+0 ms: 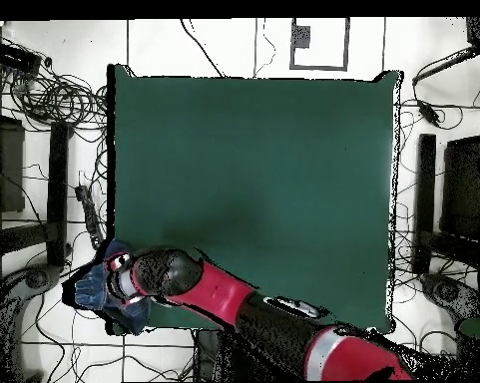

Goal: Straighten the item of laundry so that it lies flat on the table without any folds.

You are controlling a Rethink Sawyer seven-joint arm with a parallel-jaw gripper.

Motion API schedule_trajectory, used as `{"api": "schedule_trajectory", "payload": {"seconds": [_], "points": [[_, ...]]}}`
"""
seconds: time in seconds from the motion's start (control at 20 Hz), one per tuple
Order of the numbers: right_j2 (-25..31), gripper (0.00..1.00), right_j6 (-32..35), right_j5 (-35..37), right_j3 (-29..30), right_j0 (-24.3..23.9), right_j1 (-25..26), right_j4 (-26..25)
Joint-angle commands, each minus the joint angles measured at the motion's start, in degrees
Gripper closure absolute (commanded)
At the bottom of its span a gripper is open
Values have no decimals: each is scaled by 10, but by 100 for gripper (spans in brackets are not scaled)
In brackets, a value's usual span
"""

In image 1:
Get blue denim jeans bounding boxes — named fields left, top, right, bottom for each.
left=73, top=238, right=153, bottom=335

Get small grey box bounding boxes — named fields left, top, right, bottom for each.
left=291, top=24, right=311, bottom=49

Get black stand beam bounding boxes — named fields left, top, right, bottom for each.
left=45, top=120, right=71, bottom=268
left=412, top=133, right=438, bottom=276

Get dark green table cloth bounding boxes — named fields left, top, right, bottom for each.
left=106, top=63, right=402, bottom=339

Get black electronics box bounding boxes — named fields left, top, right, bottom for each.
left=0, top=40, right=43, bottom=74

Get dark flat panel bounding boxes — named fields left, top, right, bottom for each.
left=438, top=134, right=480, bottom=240
left=0, top=113, right=26, bottom=214

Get black power adapter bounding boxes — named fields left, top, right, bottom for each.
left=416, top=99, right=442, bottom=128

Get black power strip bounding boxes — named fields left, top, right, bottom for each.
left=74, top=184, right=106, bottom=251

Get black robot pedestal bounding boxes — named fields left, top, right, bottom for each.
left=193, top=328, right=248, bottom=382

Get tangled black cable coil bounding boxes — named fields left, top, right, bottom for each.
left=7, top=67, right=109, bottom=133

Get grey rectangular frame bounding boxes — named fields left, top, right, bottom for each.
left=288, top=17, right=350, bottom=73

